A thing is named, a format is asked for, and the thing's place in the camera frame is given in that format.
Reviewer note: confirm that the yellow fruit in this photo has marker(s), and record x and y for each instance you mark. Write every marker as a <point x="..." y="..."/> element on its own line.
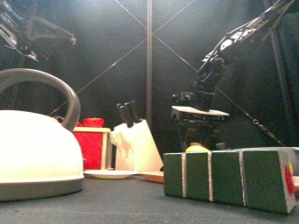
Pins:
<point x="197" y="149"/>

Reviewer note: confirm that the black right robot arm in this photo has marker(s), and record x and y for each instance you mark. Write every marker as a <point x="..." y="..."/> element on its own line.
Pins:
<point x="230" y="46"/>

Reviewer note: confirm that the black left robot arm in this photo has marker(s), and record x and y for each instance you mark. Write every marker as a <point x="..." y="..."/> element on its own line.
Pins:
<point x="23" y="32"/>

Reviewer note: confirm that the white toy knife block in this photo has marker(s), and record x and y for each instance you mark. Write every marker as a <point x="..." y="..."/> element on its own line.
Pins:
<point x="137" y="148"/>

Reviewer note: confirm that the green sliced toy watermelon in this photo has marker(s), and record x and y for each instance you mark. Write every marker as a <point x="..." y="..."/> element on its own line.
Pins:
<point x="227" y="178"/>

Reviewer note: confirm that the grey toy block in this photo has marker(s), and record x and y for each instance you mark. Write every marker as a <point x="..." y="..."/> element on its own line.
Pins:
<point x="291" y="159"/>

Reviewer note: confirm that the white toy plate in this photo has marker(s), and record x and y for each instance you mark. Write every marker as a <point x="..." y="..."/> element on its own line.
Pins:
<point x="110" y="174"/>

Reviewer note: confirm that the red toy toast slice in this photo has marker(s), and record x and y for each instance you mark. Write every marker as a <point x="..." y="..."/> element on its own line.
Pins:
<point x="94" y="122"/>

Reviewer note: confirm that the red wooden toy toaster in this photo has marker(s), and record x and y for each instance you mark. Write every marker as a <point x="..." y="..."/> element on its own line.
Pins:
<point x="91" y="148"/>

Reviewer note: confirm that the grey vertical frame pole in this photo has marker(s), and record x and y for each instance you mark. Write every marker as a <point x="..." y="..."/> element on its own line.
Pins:
<point x="149" y="58"/>

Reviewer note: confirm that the dark slanted frame pole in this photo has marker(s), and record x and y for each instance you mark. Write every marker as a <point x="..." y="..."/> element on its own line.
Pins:
<point x="281" y="75"/>

